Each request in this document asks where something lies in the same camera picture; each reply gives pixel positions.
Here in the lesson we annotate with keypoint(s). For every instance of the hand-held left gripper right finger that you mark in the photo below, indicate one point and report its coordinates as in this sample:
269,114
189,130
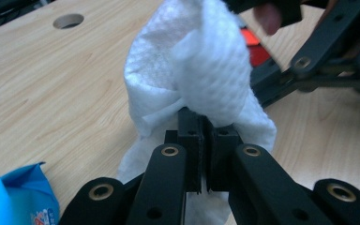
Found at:
256,181

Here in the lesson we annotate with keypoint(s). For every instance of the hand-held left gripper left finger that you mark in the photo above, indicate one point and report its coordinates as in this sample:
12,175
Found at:
168,175

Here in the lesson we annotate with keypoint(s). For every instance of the colourful puzzle cube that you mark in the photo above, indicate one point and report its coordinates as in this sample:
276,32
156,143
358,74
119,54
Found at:
257,53

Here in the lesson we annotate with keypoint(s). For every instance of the white wet wipe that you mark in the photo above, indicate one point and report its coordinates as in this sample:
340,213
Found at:
193,62

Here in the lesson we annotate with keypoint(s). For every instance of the blue wet wipes pack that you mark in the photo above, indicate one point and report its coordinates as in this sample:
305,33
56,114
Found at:
9,197

